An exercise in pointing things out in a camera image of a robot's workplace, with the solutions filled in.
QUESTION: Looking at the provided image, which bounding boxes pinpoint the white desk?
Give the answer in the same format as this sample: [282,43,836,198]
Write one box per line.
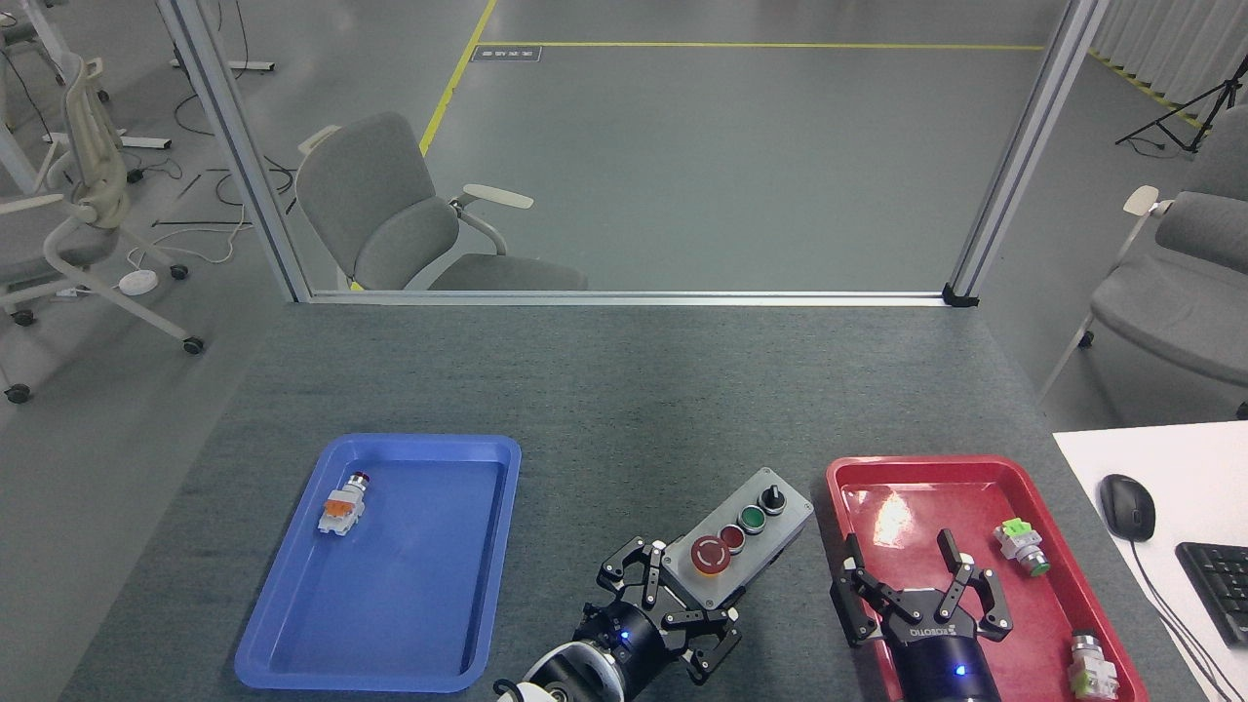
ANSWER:
[1053,421,1248,702]

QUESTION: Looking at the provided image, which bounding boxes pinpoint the black floor cable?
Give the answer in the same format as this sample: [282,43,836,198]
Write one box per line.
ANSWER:
[175,156,298,211]

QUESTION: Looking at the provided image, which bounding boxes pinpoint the black computer mouse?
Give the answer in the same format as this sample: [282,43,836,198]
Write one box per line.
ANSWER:
[1099,474,1157,543]

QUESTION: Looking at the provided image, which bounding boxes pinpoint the white floor cable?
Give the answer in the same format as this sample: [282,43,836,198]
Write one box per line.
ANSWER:
[127,200,256,269]

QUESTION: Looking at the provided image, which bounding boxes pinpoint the white curtain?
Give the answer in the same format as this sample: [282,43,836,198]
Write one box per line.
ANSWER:
[1087,0,1248,108]

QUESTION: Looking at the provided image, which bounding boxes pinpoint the grey armchair with white arms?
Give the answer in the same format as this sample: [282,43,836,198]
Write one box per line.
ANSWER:
[295,110,589,293]

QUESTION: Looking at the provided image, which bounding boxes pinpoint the white table foot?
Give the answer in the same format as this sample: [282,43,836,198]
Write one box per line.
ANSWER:
[44,130,173,152]
[171,0,276,74]

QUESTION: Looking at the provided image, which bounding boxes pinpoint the white mesh office chair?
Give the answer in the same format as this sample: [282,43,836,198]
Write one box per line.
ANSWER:
[0,54,206,406]

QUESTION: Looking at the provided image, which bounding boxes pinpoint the black tripod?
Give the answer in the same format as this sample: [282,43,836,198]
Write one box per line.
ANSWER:
[1115,54,1248,157]

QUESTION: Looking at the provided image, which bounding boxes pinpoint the black mouse cable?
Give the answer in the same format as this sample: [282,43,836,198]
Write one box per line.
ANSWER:
[1131,539,1215,702]

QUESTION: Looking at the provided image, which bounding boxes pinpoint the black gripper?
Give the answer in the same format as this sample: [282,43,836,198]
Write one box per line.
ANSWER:
[831,529,1015,702]
[575,536,742,698]

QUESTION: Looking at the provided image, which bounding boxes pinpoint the red plastic tray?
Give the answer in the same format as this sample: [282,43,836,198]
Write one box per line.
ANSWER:
[825,455,1150,702]

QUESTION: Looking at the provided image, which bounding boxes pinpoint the silver-topped green and white switch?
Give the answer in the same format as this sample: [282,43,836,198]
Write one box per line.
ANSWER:
[1067,630,1120,700]

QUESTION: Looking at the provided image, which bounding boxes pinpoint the green-capped push-button switch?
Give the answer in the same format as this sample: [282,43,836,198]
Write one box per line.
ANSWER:
[994,517,1052,578]

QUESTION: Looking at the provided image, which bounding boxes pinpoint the grey control box with buttons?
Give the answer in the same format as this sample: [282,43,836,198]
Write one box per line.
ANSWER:
[661,466,815,610]

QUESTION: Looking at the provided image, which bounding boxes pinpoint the blue plastic tray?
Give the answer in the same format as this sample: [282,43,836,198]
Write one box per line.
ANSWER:
[234,433,523,693]

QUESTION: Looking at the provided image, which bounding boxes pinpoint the silver aluminium post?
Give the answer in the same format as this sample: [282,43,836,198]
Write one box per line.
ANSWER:
[948,0,1111,298]
[156,0,313,303]

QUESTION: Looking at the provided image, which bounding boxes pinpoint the orange and white push-button switch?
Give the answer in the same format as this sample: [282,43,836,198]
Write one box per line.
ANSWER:
[317,472,373,538]

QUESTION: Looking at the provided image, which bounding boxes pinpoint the black keyboard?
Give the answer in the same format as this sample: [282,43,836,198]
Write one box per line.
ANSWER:
[1175,541,1248,649]

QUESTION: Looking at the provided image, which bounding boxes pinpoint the silver aluminium cross rail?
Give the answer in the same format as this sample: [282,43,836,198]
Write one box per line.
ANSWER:
[297,290,952,308]

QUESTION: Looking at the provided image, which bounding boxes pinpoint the grey chair with white frame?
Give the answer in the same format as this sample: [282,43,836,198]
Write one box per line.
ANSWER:
[1038,102,1248,420]

